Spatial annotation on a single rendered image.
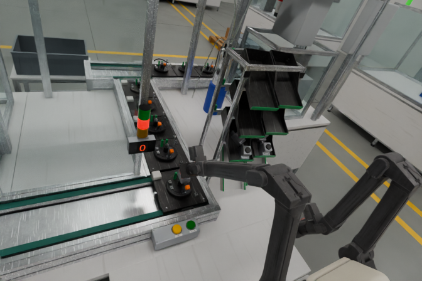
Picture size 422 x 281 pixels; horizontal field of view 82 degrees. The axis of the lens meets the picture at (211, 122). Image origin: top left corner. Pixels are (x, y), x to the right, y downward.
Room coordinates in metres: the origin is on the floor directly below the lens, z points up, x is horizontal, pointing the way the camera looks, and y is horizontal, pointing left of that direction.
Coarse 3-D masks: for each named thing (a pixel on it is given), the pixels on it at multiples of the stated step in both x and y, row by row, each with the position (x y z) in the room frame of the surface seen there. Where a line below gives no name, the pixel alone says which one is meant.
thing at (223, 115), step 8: (224, 112) 1.10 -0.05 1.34; (224, 120) 1.07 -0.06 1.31; (232, 120) 1.12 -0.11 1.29; (232, 128) 1.08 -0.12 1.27; (232, 144) 1.00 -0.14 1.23; (248, 144) 1.03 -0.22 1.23; (232, 152) 0.96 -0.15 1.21; (232, 160) 0.90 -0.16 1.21; (240, 160) 0.92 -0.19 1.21; (248, 160) 0.94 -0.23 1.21
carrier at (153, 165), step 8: (160, 144) 1.09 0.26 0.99; (168, 144) 1.06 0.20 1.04; (144, 152) 1.01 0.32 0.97; (152, 152) 1.03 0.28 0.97; (160, 152) 1.03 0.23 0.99; (168, 152) 1.05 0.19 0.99; (176, 152) 1.07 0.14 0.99; (184, 152) 1.11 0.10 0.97; (152, 160) 0.97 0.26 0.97; (160, 160) 0.98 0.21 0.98; (168, 160) 0.99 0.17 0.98; (176, 160) 1.03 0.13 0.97; (184, 160) 1.04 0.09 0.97; (152, 168) 0.91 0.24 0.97; (160, 168) 0.93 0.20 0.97; (168, 168) 0.95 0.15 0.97; (176, 168) 0.97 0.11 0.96
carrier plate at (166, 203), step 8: (168, 176) 0.89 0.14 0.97; (160, 184) 0.82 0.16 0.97; (160, 192) 0.78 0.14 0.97; (192, 192) 0.84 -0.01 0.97; (200, 192) 0.85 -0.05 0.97; (160, 200) 0.73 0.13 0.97; (168, 200) 0.75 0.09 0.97; (176, 200) 0.76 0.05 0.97; (184, 200) 0.77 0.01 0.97; (192, 200) 0.79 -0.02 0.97; (200, 200) 0.80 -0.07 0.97; (168, 208) 0.70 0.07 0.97; (176, 208) 0.72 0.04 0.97
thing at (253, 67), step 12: (228, 48) 1.12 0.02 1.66; (240, 48) 1.17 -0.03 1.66; (228, 60) 1.13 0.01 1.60; (300, 72) 1.17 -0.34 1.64; (216, 84) 1.13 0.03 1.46; (240, 84) 0.99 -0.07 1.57; (216, 96) 1.13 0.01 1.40; (240, 96) 0.99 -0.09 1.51; (228, 120) 0.98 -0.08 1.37; (204, 132) 1.12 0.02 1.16; (216, 156) 0.98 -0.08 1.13
